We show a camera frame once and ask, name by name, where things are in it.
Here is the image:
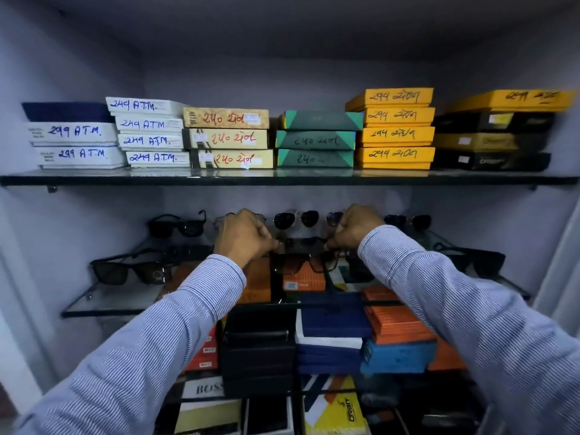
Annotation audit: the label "white and beige box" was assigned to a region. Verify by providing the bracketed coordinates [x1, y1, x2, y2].
[173, 376, 243, 435]

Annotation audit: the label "short glass shelf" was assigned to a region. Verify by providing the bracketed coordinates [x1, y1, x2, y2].
[61, 231, 532, 319]

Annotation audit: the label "black box with label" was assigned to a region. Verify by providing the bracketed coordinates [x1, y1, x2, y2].
[432, 150, 552, 172]
[432, 111, 556, 134]

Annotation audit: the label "orange box with white label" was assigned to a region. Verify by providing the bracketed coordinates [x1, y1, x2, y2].
[282, 262, 327, 293]

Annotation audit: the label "dark round sunglasses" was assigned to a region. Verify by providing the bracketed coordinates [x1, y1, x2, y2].
[383, 214, 432, 234]

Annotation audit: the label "navy blue box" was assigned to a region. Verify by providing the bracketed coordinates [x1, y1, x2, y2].
[299, 292, 373, 339]

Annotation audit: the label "stack of black boxes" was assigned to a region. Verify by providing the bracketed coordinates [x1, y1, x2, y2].
[220, 307, 297, 398]

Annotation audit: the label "black rectangular sunglasses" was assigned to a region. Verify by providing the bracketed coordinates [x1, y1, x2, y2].
[90, 247, 174, 287]

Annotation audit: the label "plain orange box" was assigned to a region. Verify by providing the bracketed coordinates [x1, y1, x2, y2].
[237, 257, 272, 305]

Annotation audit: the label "black thick-frame sunglasses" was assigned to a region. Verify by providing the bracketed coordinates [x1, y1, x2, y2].
[147, 209, 208, 239]

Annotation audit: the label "wide yellow handwritten box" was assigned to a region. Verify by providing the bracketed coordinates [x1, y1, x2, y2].
[445, 89, 577, 114]

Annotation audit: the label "silver aviator sunglasses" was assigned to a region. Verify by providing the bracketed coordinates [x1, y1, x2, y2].
[273, 210, 321, 231]

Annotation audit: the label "low glass shelf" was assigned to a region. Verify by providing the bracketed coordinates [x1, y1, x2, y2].
[162, 384, 479, 404]

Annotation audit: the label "green box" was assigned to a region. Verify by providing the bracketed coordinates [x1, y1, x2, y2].
[277, 149, 355, 168]
[279, 110, 364, 131]
[275, 130, 357, 151]

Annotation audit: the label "thin-frame sunglasses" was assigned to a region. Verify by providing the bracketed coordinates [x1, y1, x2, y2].
[213, 212, 268, 228]

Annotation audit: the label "light blue box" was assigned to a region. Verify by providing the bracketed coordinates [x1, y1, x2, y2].
[360, 338, 438, 375]

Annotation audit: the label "yellow and black box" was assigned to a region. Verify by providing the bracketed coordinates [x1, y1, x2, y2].
[432, 132, 550, 153]

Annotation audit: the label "flat orange box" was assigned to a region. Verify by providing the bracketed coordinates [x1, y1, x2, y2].
[427, 339, 466, 372]

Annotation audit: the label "beige marbled box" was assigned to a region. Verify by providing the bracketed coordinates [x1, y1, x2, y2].
[183, 107, 271, 130]
[190, 149, 275, 170]
[182, 127, 272, 150]

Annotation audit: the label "white and blue box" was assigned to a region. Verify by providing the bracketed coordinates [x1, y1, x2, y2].
[295, 311, 364, 350]

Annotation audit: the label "dark blue flat box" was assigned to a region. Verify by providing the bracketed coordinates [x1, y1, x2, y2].
[21, 101, 115, 124]

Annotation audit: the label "multicoloured patterned box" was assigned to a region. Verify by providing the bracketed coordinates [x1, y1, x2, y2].
[327, 260, 369, 293]

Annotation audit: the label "black wraparound sunglasses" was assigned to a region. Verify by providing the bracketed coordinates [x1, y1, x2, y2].
[432, 242, 507, 280]

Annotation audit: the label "black box white rim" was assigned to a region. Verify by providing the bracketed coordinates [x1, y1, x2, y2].
[243, 396, 296, 435]

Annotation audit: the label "dark brown-lens sunglasses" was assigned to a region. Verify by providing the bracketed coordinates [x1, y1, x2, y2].
[270, 237, 347, 276]

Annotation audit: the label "large white handwritten box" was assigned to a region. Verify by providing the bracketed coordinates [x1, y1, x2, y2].
[26, 121, 120, 148]
[34, 145, 127, 171]

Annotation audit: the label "person's left hand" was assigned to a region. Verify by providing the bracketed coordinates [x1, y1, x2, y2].
[213, 208, 281, 269]

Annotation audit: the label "yellow white striped box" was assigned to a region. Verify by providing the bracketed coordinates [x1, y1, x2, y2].
[302, 375, 370, 435]

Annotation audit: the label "ribbed orange box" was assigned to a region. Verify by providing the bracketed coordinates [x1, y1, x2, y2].
[362, 286, 437, 346]

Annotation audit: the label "red box with labels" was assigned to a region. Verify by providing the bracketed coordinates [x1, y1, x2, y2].
[182, 327, 219, 373]

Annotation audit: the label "person's left forearm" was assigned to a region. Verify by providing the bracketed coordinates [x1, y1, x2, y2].
[13, 254, 248, 435]

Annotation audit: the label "orange-yellow handwritten box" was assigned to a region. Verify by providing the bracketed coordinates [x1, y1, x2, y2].
[362, 107, 436, 127]
[357, 126, 436, 148]
[345, 88, 435, 112]
[354, 147, 436, 171]

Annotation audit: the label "long glass shelf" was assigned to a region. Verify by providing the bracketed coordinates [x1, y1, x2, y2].
[0, 169, 580, 189]

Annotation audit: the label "person's right forearm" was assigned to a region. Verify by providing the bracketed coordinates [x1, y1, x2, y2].
[357, 225, 580, 435]

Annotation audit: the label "person's right hand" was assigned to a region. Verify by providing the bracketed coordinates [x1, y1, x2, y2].
[324, 204, 386, 251]

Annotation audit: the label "small white handwritten box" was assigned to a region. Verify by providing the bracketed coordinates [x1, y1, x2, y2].
[114, 115, 185, 134]
[125, 150, 191, 169]
[117, 132, 185, 151]
[105, 96, 189, 118]

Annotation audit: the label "dark blue textured box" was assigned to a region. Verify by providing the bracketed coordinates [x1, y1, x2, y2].
[296, 344, 363, 375]

